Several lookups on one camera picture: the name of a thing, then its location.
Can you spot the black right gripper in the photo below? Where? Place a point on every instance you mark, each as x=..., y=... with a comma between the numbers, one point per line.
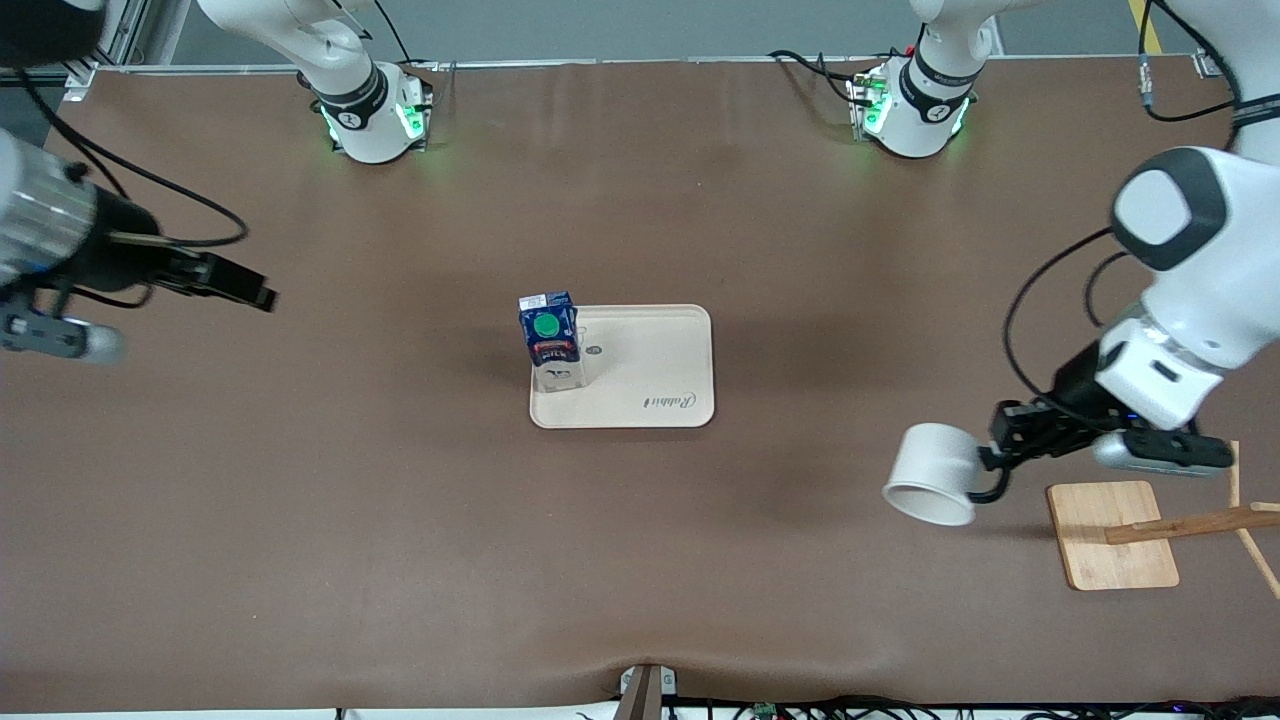
x=112, y=252

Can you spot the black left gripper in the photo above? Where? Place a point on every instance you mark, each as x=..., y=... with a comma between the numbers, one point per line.
x=1072, y=388

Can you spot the blue milk carton green cap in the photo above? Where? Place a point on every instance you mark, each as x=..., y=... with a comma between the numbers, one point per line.
x=550, y=345

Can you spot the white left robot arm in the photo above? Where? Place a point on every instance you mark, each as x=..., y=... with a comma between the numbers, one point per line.
x=1215, y=300

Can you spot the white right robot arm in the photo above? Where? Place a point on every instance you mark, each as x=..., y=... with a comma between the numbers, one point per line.
x=350, y=110

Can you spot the beige tray with dog print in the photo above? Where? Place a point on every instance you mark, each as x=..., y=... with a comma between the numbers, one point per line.
x=650, y=370

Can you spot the wooden mug stand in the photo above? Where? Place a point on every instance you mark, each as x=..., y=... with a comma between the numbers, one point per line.
x=1110, y=550

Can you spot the metal table edge clamp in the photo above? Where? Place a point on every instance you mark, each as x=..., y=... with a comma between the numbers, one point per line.
x=645, y=695

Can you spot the aluminium frame post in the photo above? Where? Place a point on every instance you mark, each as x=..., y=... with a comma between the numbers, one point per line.
x=125, y=25
x=1210, y=65

